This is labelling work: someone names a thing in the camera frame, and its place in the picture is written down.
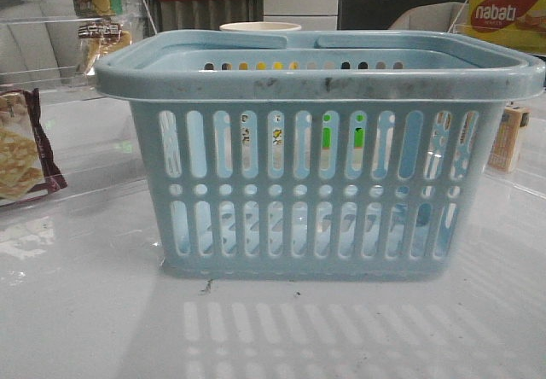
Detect clear acrylic shelf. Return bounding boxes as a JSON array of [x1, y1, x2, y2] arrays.
[[443, 0, 546, 203], [1, 0, 143, 219]]

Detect colourful rubik's cube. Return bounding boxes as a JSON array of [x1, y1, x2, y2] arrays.
[[322, 114, 366, 149]]

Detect beige small snack box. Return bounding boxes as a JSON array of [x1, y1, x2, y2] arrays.
[[487, 104, 530, 172]]

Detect packaged bread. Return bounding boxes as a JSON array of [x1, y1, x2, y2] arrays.
[[76, 18, 132, 76]]

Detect left clear acrylic shelf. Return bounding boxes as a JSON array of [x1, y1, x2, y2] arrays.
[[1, 0, 143, 219]]

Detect yellow nabati wafer box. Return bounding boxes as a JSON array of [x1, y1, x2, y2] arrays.
[[461, 0, 545, 55]]

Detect brown cracker snack bag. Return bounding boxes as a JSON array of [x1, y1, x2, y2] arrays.
[[1, 89, 67, 207]]

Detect light blue plastic basket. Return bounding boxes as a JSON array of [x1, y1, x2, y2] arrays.
[[95, 30, 545, 281]]

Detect right clear acrylic shelf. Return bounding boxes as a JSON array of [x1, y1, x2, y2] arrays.
[[443, 0, 546, 203]]

